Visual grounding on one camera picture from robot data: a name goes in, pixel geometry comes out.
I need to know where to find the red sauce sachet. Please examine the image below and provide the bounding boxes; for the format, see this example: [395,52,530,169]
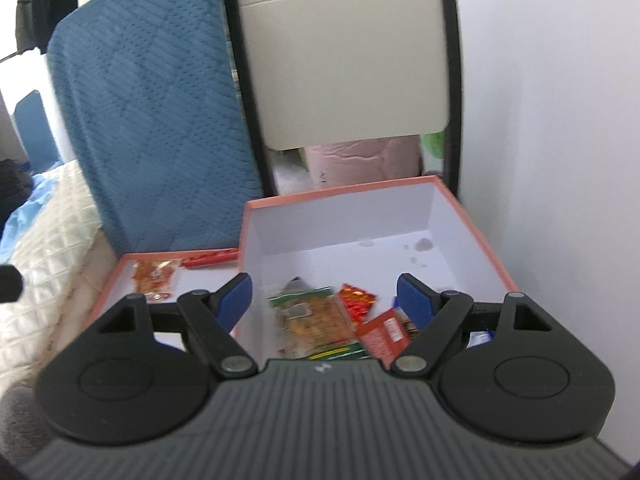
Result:
[356,309,410,368]

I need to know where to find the pink pillow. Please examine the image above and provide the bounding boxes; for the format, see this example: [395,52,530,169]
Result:
[304,136,422,188]

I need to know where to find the red sausage stick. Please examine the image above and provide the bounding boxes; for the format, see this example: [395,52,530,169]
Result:
[180,248,240,269]

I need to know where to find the small red foil packet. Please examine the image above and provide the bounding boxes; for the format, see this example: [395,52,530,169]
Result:
[337,284,378,326]

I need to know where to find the white quilted bedding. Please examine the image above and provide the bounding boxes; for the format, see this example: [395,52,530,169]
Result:
[1,162,117,391]

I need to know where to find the deep pink box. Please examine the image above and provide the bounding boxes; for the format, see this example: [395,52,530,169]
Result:
[233,177,517,363]

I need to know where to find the black clothing pile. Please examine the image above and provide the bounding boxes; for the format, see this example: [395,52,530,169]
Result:
[0,159,34,229]

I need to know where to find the green clear snack packet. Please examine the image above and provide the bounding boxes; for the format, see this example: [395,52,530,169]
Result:
[269,287,369,361]

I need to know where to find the blue white snack bag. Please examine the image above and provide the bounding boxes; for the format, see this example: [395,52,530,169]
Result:
[466,330,495,349]

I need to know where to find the beige chair back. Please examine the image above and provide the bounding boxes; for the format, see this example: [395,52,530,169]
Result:
[224,0,463,191]

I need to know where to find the shallow pink box lid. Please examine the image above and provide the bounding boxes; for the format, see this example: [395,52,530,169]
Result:
[84,249,238,328]

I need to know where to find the large orange snack packet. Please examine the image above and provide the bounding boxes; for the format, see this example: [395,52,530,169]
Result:
[132,259,180,302]

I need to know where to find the blue textured cushion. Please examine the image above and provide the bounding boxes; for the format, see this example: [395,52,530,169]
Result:
[47,0,264,254]

